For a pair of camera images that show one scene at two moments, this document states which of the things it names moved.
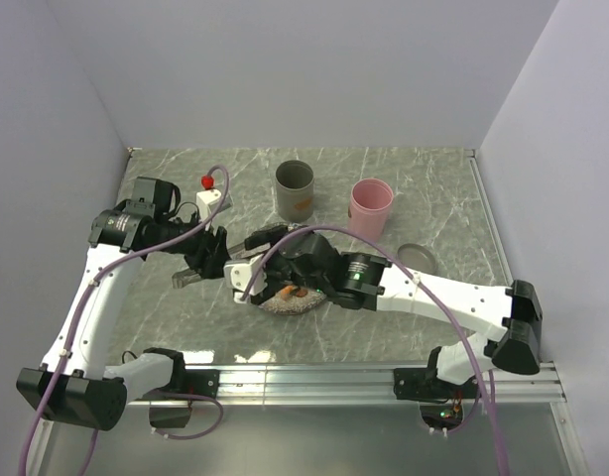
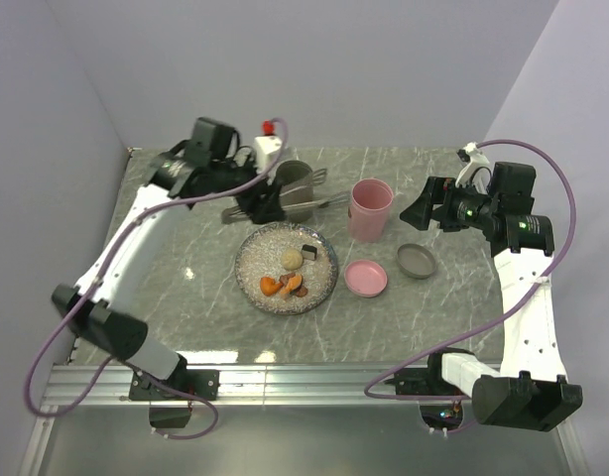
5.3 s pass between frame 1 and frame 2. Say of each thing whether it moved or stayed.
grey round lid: stayed
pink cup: stayed
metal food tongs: moved
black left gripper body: moved
